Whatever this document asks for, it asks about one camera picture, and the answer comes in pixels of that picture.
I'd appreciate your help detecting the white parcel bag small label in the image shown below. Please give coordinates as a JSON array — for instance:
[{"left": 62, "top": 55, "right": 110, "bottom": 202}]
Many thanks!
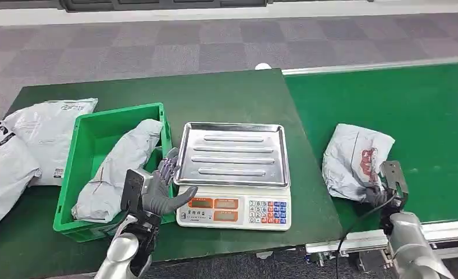
[{"left": 3, "top": 98, "right": 99, "bottom": 187}]

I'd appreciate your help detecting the long grey parcel bag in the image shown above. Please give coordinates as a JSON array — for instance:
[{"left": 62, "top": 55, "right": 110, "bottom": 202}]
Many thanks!
[{"left": 71, "top": 118, "right": 164, "bottom": 224}]

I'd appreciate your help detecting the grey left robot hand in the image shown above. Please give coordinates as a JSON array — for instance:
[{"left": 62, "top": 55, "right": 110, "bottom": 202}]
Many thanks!
[{"left": 142, "top": 147, "right": 199, "bottom": 217}]

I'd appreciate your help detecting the dark wrist camera box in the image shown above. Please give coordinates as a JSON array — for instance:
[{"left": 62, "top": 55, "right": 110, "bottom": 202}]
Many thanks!
[
  {"left": 379, "top": 160, "right": 410, "bottom": 206},
  {"left": 120, "top": 169, "right": 153, "bottom": 217}
]

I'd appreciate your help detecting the aluminium conveyor frame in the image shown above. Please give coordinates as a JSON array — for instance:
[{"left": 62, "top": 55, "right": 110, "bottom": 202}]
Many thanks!
[{"left": 281, "top": 55, "right": 458, "bottom": 270}]

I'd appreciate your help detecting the green plastic crate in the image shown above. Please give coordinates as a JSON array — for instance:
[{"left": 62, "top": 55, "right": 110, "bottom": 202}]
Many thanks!
[{"left": 53, "top": 102, "right": 176, "bottom": 244}]

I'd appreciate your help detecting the grey parcel red print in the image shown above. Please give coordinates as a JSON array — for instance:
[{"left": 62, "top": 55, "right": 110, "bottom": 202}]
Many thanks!
[{"left": 321, "top": 123, "right": 396, "bottom": 203}]

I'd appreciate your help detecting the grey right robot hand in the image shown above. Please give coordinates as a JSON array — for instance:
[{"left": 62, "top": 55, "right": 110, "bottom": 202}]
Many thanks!
[{"left": 366, "top": 184, "right": 398, "bottom": 209}]

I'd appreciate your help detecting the white scale with steel tray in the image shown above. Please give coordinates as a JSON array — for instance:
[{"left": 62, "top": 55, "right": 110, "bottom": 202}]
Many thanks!
[{"left": 174, "top": 121, "right": 292, "bottom": 232}]

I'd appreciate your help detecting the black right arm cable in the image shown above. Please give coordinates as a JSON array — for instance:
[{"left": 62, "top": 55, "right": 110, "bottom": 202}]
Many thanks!
[{"left": 334, "top": 192, "right": 398, "bottom": 279}]

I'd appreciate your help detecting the dark left wrist camera box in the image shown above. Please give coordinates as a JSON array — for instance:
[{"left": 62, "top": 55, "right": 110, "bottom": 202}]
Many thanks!
[{"left": 120, "top": 169, "right": 153, "bottom": 217}]

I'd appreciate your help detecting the green conveyor belt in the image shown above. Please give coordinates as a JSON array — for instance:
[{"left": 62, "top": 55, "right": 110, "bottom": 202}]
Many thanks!
[{"left": 283, "top": 61, "right": 458, "bottom": 234}]

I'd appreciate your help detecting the white parcel bag black print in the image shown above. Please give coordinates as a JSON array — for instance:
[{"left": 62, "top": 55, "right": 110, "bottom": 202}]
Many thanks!
[{"left": 0, "top": 121, "right": 42, "bottom": 238}]

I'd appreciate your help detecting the dark right wrist camera box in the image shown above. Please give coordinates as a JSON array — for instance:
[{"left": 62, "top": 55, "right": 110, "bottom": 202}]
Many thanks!
[{"left": 379, "top": 160, "right": 410, "bottom": 206}]

